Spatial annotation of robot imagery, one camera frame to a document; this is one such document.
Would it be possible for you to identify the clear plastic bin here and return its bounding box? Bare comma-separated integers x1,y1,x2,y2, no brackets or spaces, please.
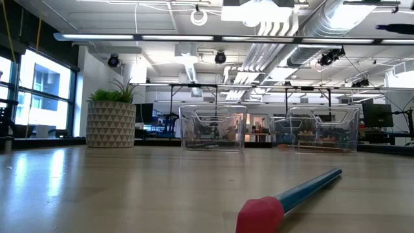
270,105,361,154
179,104,249,153

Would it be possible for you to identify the long linear ceiling light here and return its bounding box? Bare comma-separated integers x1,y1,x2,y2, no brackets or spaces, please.
52,31,414,47

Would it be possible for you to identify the blue pencil with pink eraser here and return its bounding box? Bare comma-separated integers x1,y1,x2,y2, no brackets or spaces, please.
235,166,343,233

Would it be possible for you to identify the black computer monitor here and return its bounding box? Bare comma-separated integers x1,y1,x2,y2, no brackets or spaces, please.
135,102,155,124
361,102,395,129

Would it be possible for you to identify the white cable coil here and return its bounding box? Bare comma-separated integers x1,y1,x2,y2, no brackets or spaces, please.
190,8,209,27

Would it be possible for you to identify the succulent in patterned white pot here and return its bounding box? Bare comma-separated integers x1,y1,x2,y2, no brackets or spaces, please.
85,77,143,149

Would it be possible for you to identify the silver ventilation duct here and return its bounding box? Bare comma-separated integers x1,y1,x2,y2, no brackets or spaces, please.
286,0,381,67

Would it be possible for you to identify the black workstation frame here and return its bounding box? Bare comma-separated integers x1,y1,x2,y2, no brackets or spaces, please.
283,85,333,114
168,83,218,130

